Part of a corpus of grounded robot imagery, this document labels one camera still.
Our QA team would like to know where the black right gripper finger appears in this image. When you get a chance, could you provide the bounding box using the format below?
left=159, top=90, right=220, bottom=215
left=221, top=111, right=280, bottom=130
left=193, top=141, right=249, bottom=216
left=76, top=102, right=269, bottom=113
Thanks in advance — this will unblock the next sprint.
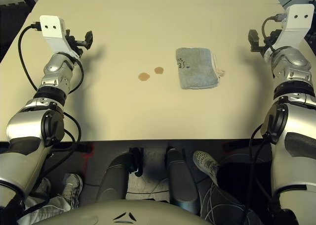
left=248, top=29, right=260, bottom=52

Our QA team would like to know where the dark grey right robot leg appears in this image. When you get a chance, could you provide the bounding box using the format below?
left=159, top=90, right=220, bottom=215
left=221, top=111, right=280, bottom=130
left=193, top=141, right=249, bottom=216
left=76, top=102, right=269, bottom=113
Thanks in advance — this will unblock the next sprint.
left=164, top=147, right=199, bottom=215

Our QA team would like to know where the white perforated shoe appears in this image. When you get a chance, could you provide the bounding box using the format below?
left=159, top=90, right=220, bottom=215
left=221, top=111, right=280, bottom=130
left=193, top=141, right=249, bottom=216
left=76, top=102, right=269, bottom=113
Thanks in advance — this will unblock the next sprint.
left=192, top=150, right=221, bottom=185

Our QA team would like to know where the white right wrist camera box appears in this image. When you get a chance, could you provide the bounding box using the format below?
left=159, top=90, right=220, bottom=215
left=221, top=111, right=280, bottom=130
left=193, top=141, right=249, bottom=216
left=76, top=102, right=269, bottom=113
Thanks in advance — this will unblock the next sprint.
left=278, top=3, right=315, bottom=53

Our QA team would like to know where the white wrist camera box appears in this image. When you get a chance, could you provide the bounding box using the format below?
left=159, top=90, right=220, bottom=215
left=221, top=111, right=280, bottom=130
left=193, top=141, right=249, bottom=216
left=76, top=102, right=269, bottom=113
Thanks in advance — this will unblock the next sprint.
left=39, top=15, right=81, bottom=60
left=278, top=3, right=315, bottom=53

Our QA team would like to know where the black foam mat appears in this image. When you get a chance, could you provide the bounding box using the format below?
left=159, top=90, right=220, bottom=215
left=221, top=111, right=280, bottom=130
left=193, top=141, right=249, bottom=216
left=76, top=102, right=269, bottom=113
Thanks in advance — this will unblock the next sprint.
left=0, top=3, right=34, bottom=62

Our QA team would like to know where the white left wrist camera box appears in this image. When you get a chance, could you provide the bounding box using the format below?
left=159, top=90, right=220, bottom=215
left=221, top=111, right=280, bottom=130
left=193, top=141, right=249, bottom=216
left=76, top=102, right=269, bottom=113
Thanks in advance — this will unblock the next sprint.
left=39, top=15, right=81, bottom=60

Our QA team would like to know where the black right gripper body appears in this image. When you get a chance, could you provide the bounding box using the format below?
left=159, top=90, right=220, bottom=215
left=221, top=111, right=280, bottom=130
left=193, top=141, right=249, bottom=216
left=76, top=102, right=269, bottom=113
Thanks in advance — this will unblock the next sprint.
left=258, top=30, right=281, bottom=53

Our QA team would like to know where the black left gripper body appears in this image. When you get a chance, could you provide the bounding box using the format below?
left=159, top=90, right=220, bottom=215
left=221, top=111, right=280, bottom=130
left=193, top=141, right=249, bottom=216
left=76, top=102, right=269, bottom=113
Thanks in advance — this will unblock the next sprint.
left=65, top=30, right=87, bottom=57

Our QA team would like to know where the pale grey robot torso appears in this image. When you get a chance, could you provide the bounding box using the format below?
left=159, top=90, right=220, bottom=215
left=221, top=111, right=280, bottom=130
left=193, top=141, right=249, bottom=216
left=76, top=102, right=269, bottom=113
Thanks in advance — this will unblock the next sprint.
left=48, top=199, right=207, bottom=225

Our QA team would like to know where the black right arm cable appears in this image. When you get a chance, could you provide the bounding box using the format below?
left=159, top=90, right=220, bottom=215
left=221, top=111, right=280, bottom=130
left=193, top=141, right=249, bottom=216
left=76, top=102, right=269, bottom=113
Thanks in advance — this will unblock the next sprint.
left=248, top=13, right=284, bottom=225

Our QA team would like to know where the dark grey left robot leg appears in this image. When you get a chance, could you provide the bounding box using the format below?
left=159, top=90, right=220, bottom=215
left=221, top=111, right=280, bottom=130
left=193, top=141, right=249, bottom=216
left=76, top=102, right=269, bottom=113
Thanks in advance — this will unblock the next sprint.
left=95, top=147, right=144, bottom=203

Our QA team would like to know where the grey white sneaker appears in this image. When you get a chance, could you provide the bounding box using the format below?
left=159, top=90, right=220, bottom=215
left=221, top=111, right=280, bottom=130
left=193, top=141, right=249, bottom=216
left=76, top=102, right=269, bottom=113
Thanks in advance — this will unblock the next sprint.
left=34, top=177, right=52, bottom=201
left=61, top=173, right=83, bottom=210

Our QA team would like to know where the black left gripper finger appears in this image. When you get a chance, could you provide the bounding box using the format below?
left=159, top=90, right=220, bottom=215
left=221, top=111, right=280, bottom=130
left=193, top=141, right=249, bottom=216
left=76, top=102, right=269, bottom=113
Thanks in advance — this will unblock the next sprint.
left=84, top=30, right=94, bottom=49

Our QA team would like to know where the grey blue rag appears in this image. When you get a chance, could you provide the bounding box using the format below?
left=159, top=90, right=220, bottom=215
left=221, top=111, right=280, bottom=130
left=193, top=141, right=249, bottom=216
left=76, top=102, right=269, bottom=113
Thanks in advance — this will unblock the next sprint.
left=175, top=46, right=227, bottom=90

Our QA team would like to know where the dark grey robot leg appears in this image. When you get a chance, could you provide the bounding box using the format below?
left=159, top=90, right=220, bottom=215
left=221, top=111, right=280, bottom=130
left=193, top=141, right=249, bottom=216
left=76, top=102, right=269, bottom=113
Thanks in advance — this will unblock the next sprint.
left=95, top=147, right=144, bottom=203
left=164, top=147, right=199, bottom=215

